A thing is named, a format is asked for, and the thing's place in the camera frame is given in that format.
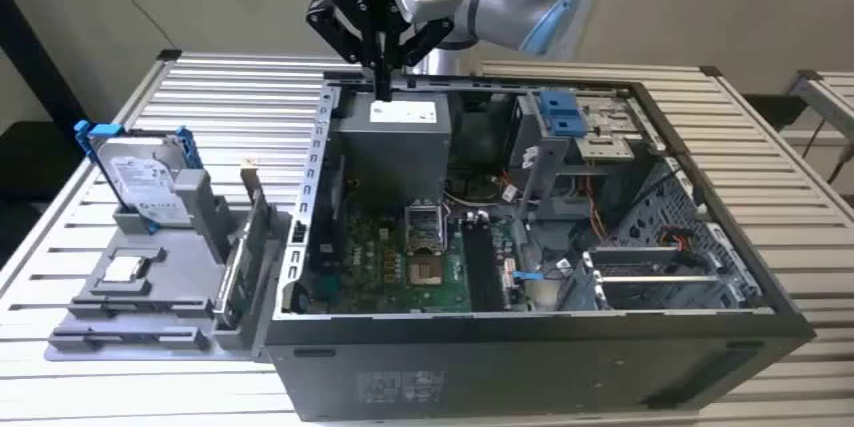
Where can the silver expansion slot cover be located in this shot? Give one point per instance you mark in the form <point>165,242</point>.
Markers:
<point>660,279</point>
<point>634,250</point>

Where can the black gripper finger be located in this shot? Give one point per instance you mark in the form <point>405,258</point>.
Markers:
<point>336,34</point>
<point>423,44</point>

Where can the CPU socket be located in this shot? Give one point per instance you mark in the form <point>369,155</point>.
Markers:
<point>427,272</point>

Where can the silver hard disk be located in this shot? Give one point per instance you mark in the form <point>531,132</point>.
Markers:
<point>140,172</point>

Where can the black RAM slot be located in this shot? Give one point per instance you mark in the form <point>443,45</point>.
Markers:
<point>471,267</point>
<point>492,267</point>
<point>477,267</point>
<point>485,267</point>

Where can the black table corner cap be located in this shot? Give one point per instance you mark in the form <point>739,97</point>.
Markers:
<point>169,54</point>
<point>708,71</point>

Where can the grey parts rack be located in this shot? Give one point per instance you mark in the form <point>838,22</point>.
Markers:
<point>173,272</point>

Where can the grey power supply unit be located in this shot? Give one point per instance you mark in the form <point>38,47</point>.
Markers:
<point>393,157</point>

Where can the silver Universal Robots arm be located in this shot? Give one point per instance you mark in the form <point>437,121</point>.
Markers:
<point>513,12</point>

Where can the blue disk carrier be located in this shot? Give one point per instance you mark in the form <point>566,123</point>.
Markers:
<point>188,147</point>

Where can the RAM stick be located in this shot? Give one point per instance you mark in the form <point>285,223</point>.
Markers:
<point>153,303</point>
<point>133,333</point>

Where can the blue drive bay latch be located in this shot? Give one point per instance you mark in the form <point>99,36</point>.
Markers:
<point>560,107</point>

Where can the silver CPU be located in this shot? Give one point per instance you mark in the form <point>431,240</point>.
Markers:
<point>125,268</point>

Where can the metal drive cage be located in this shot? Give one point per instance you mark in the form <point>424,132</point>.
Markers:
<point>603,147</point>

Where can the graphics card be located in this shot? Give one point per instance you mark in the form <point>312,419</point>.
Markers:
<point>243,257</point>

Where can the green motherboard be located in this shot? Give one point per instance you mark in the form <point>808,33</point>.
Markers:
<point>440,299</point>

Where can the black PC case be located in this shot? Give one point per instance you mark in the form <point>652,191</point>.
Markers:
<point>534,372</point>

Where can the metal slat side table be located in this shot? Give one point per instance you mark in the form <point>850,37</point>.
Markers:
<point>827,92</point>

